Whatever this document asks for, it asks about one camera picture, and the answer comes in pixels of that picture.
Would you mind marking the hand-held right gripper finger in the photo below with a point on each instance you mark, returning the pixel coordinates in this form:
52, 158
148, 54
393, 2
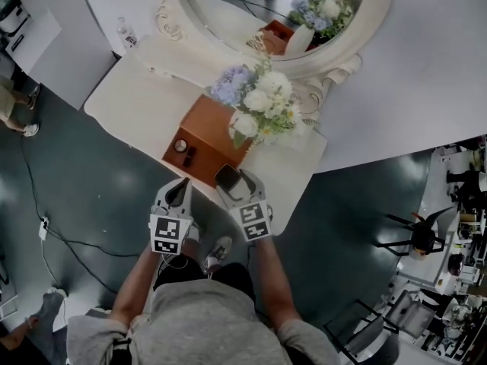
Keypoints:
258, 188
227, 200

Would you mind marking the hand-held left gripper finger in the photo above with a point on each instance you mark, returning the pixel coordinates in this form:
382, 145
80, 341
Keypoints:
187, 204
160, 200

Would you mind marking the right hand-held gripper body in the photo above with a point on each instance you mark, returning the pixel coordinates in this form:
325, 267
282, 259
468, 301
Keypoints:
253, 219

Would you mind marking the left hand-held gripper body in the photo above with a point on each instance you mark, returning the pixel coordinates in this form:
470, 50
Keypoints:
167, 232

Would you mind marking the small black square case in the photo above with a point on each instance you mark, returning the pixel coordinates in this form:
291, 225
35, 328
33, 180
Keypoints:
227, 176

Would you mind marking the small dark lipstick tube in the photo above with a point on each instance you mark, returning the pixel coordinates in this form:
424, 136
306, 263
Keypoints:
189, 157

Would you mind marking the small round compact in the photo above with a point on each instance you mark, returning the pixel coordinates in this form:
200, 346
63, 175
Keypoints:
180, 145

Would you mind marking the orange wooden box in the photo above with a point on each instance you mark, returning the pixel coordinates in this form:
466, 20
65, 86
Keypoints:
207, 127

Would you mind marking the person's right forearm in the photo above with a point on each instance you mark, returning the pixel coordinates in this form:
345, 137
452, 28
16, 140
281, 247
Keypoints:
274, 280

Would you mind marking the person's left forearm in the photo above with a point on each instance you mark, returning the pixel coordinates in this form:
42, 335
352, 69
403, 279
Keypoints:
133, 287

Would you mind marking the white table with cloth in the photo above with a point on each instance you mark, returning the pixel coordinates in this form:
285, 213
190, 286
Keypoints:
137, 105

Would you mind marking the person's left white shoe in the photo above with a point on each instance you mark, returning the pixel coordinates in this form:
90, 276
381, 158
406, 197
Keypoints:
194, 234

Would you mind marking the person's black shorts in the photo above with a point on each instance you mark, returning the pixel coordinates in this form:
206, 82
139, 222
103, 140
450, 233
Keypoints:
232, 276

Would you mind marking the blue and white flower bouquet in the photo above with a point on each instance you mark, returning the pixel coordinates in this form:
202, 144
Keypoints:
262, 97

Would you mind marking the person's grey sweatshirt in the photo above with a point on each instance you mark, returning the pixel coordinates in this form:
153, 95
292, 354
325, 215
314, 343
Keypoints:
205, 325

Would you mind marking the white power strip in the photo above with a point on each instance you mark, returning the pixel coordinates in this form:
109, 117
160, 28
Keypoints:
43, 227

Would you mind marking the grey chair with black bag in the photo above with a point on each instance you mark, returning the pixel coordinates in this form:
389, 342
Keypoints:
422, 238

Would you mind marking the clear plastic water bottle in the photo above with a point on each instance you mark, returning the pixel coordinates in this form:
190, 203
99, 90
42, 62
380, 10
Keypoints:
127, 32

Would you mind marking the white office desk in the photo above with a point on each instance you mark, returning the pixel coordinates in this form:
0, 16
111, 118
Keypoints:
433, 268

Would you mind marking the white cabinet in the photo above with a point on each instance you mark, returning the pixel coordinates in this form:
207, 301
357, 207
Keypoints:
34, 32

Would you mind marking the grey chair with black frame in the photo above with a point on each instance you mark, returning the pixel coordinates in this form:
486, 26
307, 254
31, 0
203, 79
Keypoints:
369, 337

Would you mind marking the oval mirror with white frame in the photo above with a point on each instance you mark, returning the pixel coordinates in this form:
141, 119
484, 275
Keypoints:
236, 17

